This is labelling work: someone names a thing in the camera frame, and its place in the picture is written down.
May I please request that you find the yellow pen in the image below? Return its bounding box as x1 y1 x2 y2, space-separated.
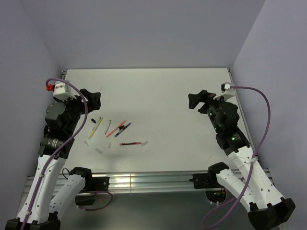
88 117 103 140

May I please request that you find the aluminium rail frame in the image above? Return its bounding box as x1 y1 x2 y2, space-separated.
23 167 274 195

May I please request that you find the orange pen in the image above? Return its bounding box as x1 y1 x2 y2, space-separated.
106 120 126 137

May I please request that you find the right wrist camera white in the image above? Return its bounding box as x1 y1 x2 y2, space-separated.
213 82 236 101

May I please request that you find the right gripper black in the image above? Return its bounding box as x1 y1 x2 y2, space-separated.
188 90 229 133

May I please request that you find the purple pen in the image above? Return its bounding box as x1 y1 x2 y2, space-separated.
115 123 131 137

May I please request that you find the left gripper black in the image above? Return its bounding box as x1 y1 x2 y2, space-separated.
55 88 100 134

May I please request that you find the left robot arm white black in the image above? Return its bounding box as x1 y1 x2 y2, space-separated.
5 89 101 230

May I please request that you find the clear cap middle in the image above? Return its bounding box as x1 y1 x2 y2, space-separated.
95 148 103 154

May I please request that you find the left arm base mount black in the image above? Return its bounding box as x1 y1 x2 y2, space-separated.
75 177 109 206

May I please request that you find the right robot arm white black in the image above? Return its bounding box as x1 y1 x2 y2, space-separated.
188 90 295 230

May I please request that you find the red pen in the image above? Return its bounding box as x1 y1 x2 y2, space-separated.
119 142 142 146

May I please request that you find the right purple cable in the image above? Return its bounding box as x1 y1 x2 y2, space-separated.
201 86 272 229

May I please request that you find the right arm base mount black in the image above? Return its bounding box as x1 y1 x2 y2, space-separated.
189 173 226 204

